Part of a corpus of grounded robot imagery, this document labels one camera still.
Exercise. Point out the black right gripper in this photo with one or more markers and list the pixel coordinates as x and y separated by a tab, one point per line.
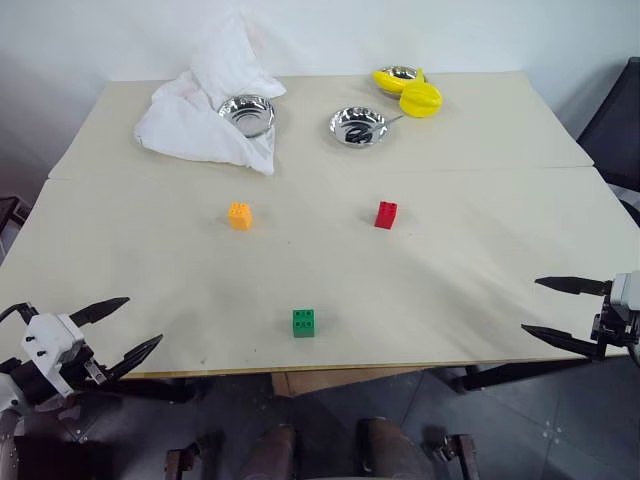
609	326

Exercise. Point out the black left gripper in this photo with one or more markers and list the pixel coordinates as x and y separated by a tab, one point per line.
96	369

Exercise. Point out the orange-yellow toy block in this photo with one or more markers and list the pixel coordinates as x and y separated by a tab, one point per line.
240	215

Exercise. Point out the green toy block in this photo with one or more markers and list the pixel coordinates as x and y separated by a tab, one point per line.
303	324

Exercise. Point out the black chair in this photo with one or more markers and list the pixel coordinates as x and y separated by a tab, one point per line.
612	125

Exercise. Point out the red toy block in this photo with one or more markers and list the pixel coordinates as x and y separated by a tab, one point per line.
386	215

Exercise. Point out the white crumpled cloth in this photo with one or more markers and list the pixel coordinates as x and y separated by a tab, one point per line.
185	125

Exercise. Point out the brown rounded shape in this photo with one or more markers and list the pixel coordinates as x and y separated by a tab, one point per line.
387	447

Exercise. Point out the steel bowl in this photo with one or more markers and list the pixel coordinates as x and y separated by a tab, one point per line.
350	125
249	115
400	74

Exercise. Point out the yellow ribbed toy fruit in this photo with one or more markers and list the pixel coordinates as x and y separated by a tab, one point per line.
421	100

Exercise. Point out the yellow toy banana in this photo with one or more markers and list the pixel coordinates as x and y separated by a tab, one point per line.
390	83

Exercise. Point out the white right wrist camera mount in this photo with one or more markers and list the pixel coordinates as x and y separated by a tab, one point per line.
627	296

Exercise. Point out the black table leg frame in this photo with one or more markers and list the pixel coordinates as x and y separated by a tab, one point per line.
510	374

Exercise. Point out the dark metal bracket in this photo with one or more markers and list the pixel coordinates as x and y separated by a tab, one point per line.
182	457
457	450

